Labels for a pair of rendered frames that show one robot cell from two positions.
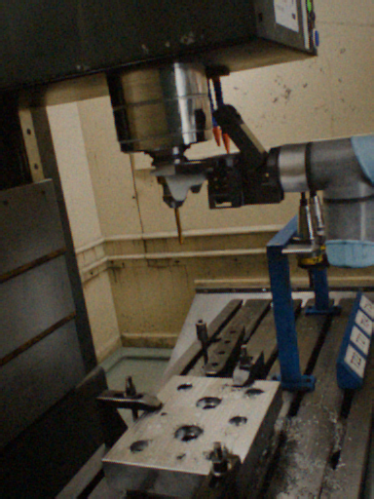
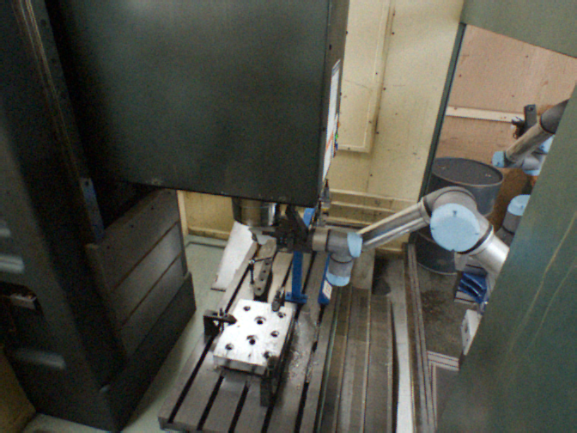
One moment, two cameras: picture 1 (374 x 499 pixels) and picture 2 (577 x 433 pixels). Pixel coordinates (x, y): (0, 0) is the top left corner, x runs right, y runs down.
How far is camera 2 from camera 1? 0.61 m
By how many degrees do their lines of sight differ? 21
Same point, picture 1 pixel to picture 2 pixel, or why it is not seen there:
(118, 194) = not seen: hidden behind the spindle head
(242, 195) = (293, 246)
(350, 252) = (337, 281)
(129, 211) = not seen: hidden behind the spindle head
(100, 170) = not seen: hidden behind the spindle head
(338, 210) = (336, 265)
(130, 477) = (226, 362)
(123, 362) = (189, 245)
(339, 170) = (340, 250)
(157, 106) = (258, 210)
